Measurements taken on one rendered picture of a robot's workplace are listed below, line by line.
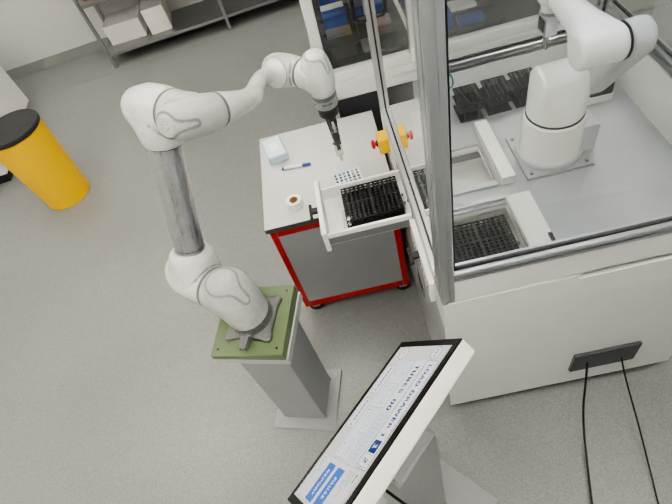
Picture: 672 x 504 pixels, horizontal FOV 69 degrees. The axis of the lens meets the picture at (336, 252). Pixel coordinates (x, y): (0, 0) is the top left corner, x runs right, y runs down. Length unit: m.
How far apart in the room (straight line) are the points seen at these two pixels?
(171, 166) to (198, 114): 0.25
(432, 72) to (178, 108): 0.70
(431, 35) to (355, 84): 1.65
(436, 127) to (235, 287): 0.87
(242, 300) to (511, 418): 1.35
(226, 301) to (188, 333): 1.36
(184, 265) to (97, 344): 1.60
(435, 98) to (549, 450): 1.74
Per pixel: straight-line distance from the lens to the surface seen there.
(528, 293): 1.63
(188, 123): 1.38
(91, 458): 2.93
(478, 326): 1.73
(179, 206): 1.63
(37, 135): 3.94
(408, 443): 1.14
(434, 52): 0.93
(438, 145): 1.06
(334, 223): 1.94
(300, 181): 2.26
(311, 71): 1.75
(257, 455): 2.51
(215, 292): 1.61
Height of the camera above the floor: 2.27
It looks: 51 degrees down
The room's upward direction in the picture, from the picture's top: 19 degrees counter-clockwise
